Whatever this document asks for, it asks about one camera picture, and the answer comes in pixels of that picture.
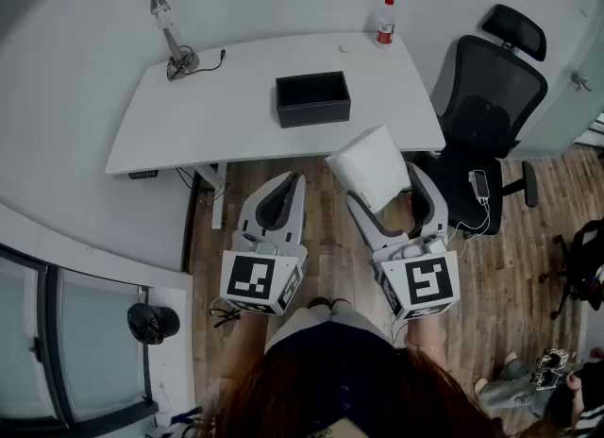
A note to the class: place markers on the clear bottle red cap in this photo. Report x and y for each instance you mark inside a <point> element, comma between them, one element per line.
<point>385,25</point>

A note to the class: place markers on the person's shoes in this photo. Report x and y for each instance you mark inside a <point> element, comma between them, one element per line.
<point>330,303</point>

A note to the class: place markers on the black cap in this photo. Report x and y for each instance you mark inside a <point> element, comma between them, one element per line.
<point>153,323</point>

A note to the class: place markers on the small white oval object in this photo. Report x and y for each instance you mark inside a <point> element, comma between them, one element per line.
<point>344,48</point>

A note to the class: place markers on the person's beige trousers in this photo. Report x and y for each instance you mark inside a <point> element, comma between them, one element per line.
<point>311,318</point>

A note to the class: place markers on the white desk leg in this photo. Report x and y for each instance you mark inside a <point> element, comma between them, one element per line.
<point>218,200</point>

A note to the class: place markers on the white square box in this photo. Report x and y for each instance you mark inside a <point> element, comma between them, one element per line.
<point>370,167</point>

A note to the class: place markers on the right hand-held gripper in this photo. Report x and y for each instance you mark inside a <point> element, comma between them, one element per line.
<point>427,282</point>

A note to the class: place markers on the metal desk lamp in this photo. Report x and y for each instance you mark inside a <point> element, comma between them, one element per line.
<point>172,44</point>

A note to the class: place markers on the person's dark top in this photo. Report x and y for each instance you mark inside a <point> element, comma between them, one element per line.
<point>330,337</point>

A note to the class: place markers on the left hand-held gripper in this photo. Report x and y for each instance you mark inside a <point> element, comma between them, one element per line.
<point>247,282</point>

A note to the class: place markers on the person's left forearm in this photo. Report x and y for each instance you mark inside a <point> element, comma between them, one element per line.
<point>245,341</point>

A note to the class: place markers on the black swivel chair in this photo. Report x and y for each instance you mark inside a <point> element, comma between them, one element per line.
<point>582,261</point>

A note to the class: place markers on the black desk control panel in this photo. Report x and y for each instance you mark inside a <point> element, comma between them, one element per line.
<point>143,174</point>

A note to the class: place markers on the black leather box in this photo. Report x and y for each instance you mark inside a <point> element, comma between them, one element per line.
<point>313,110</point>

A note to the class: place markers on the dark window frame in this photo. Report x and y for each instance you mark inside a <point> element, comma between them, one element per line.
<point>52,332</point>

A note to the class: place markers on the black mesh office chair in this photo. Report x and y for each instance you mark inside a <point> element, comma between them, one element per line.
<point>486,96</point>

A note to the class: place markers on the person's right forearm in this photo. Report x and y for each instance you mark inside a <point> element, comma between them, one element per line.
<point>427,332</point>

